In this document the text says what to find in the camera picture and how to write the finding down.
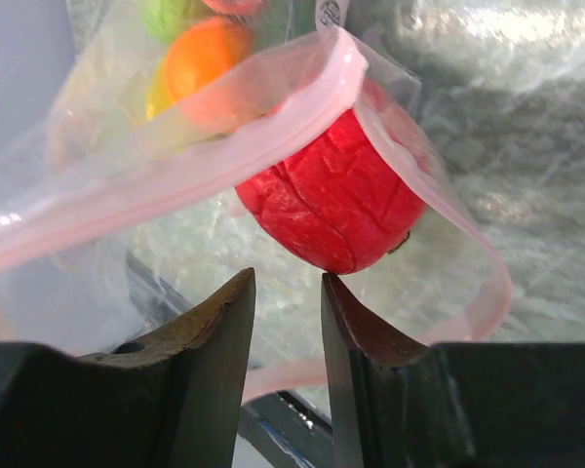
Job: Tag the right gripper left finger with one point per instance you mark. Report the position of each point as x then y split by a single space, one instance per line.
170 398

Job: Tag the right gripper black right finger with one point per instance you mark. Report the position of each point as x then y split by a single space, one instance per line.
398 403

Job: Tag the clear zip top bag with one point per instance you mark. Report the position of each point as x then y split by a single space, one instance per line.
477 106

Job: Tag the red cracked fruit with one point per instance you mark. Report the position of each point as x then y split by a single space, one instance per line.
335 203

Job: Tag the orange fruit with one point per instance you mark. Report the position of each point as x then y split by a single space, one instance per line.
203 53

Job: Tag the green lime fruit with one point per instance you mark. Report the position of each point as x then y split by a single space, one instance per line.
167 19

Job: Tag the pink peach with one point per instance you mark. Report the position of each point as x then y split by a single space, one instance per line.
235 7

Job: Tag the yellow starfruit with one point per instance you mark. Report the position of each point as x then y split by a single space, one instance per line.
158 97

